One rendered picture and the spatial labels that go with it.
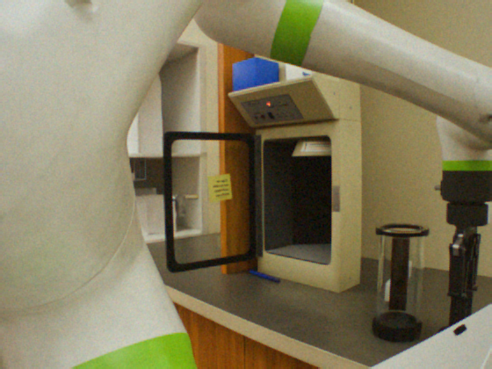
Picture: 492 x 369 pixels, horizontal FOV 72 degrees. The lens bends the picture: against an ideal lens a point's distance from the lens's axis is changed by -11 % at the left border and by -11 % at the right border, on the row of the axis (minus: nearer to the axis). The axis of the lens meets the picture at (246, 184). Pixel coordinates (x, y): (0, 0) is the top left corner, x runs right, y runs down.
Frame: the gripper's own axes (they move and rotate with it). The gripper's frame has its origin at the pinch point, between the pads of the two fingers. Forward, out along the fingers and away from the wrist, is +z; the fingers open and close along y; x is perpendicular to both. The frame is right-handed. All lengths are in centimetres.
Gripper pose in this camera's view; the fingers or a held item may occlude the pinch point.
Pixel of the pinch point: (460, 310)
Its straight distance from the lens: 78.5
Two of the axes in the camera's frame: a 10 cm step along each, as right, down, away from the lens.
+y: -7.4, 0.5, -6.7
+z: 0.2, 10.0, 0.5
